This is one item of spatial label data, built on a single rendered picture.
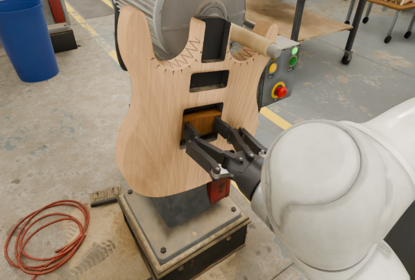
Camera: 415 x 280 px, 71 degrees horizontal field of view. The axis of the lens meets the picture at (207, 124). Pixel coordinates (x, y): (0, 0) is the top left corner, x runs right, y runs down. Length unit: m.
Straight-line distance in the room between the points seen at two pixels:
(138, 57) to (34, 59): 2.96
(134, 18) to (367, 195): 0.37
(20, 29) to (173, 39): 2.67
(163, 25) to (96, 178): 1.57
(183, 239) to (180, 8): 1.00
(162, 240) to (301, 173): 1.19
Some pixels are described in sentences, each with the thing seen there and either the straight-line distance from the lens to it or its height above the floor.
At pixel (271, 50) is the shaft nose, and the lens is 0.58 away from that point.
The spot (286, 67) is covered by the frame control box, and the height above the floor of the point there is 1.05.
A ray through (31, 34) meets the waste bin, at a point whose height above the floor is 0.49.
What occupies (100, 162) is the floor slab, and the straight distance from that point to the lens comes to 2.24.
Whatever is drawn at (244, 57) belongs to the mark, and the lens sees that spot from 0.63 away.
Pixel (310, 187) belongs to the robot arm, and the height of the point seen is 1.31.
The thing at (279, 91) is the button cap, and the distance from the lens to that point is 0.99.
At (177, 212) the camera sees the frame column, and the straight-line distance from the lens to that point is 1.37.
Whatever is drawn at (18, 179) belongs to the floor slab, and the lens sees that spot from 2.36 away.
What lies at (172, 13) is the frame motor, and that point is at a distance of 0.70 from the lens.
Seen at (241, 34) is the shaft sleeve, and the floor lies 1.26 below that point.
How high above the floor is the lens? 1.48
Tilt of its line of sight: 37 degrees down
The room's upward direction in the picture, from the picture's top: straight up
